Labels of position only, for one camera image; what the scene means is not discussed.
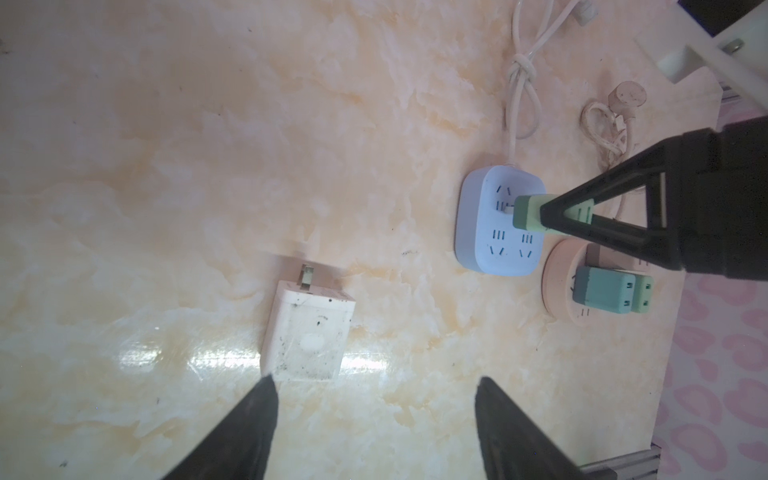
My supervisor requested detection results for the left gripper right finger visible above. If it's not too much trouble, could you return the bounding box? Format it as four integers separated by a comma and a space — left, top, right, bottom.
475, 377, 587, 480

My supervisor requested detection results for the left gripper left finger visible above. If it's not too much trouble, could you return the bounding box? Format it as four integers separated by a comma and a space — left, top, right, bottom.
165, 375, 279, 479

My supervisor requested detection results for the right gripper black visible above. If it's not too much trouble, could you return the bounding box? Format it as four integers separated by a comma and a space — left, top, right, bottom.
541, 117, 767, 281

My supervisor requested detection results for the green plug adapter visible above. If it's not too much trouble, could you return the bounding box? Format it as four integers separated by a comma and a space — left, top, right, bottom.
631, 274, 654, 314
505, 194, 595, 235

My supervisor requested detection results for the teal plug adapter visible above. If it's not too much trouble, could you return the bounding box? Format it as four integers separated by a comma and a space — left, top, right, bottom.
573, 266, 636, 314

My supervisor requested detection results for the white plug adapter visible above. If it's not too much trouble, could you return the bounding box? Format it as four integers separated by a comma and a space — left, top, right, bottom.
260, 264, 356, 382

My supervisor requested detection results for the pink round power strip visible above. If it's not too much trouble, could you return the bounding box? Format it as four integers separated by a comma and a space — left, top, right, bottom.
541, 238, 643, 325

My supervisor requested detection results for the blue square power strip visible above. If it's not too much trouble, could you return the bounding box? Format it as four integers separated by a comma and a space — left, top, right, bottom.
454, 165, 546, 277

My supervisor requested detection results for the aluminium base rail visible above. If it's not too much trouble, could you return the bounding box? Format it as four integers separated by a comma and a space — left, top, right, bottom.
581, 444, 662, 480

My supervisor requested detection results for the white power strip cable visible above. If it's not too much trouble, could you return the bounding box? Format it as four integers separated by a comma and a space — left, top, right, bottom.
503, 0, 601, 169

